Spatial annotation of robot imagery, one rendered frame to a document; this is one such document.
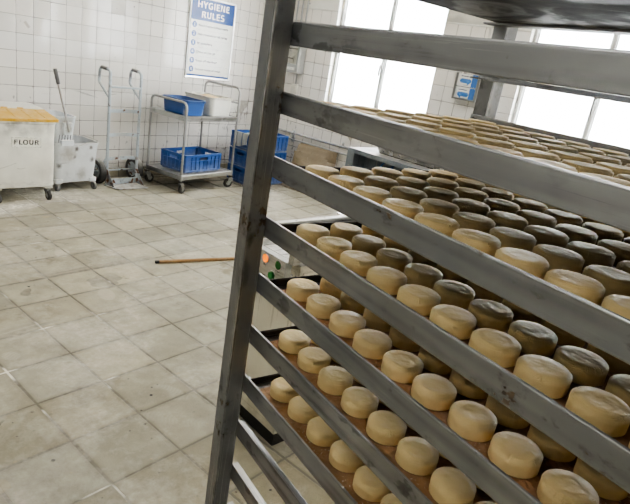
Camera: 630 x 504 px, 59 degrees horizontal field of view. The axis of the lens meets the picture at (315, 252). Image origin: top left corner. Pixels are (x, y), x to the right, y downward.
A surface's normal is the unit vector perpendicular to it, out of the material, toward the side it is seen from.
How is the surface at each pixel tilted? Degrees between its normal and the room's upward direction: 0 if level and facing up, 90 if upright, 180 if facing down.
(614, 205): 90
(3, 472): 0
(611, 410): 0
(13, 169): 93
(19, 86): 90
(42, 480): 0
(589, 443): 90
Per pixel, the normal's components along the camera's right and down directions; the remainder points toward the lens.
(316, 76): -0.65, 0.15
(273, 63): 0.55, 0.36
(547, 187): -0.82, 0.06
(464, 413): 0.16, -0.93
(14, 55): 0.75, 0.33
